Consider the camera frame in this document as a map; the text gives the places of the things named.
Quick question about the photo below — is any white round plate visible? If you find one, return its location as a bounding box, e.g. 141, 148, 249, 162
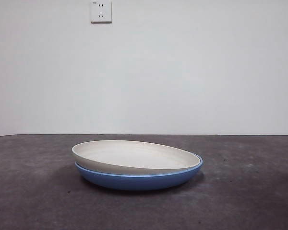
72, 141, 202, 175

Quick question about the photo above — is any blue round plate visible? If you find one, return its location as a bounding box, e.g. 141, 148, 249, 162
74, 155, 204, 191

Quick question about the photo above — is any white wall socket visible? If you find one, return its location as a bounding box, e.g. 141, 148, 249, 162
91, 0, 112, 24

